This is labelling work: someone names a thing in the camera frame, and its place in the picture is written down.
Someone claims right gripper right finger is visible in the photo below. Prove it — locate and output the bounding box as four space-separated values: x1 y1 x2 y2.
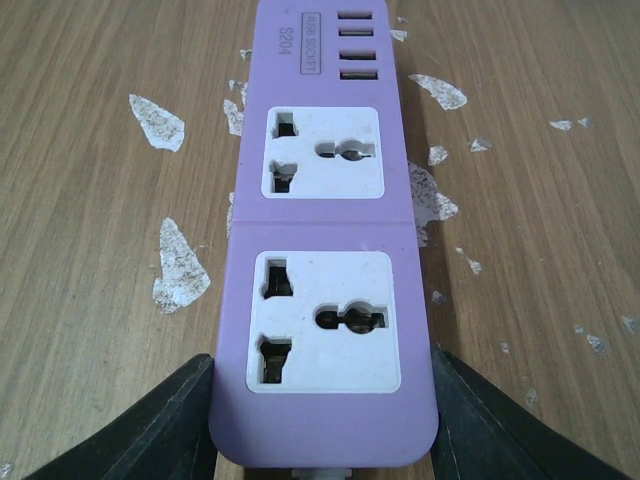
431 344 628 479

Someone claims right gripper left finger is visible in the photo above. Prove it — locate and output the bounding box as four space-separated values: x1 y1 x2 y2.
28 353 218 479

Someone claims white cable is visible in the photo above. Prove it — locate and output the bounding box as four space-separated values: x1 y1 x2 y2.
289 464 354 480

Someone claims purple power strip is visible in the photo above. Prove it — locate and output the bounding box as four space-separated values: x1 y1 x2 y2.
209 1 438 468

